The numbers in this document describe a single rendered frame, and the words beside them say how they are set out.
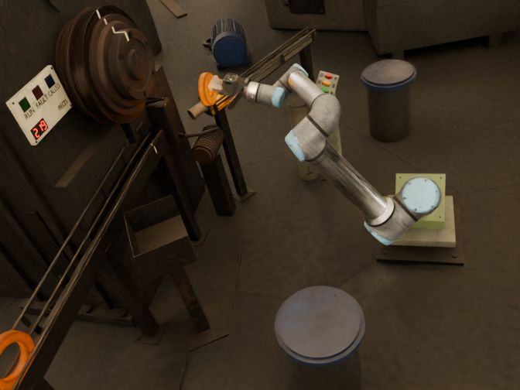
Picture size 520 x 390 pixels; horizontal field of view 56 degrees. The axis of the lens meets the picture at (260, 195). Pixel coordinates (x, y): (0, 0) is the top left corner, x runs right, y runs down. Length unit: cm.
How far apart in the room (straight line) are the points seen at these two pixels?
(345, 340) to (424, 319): 64
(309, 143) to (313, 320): 65
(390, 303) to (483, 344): 41
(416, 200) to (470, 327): 58
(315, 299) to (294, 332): 16
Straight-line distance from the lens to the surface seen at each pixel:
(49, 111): 201
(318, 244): 261
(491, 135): 330
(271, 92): 228
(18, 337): 180
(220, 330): 238
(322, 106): 189
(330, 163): 194
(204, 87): 233
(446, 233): 248
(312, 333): 177
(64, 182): 204
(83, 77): 198
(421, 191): 219
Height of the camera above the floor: 191
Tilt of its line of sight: 40 degrees down
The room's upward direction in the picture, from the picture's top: 14 degrees counter-clockwise
